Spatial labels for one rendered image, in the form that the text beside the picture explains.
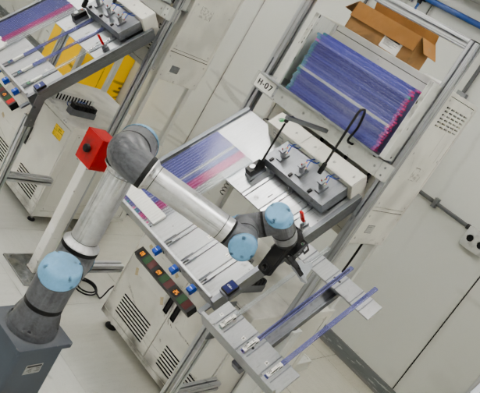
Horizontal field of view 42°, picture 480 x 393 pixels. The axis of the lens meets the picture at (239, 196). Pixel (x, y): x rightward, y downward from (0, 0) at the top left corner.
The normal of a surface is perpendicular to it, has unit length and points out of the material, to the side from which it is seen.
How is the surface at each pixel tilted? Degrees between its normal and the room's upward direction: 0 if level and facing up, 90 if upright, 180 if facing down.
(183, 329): 90
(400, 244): 89
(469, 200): 90
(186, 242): 45
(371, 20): 80
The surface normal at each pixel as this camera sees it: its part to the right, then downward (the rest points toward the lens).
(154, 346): -0.61, -0.09
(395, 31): -0.43, -0.26
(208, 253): -0.07, -0.64
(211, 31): 0.62, 0.57
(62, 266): 0.48, -0.77
